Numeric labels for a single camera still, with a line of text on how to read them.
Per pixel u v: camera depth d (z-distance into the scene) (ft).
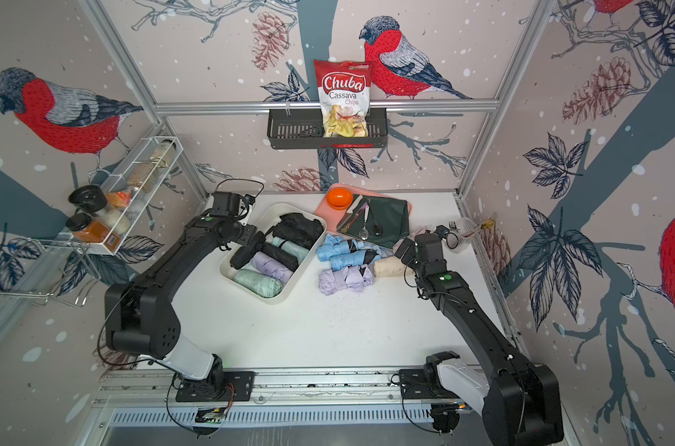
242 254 3.12
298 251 3.16
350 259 3.11
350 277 2.95
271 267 3.03
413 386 2.39
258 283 2.83
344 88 2.69
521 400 1.23
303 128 3.12
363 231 3.51
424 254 2.16
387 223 3.53
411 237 3.36
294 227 3.38
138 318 1.44
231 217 2.30
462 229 3.20
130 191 2.37
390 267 3.03
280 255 3.11
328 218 3.62
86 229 1.97
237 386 2.39
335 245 3.20
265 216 3.40
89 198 2.03
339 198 3.75
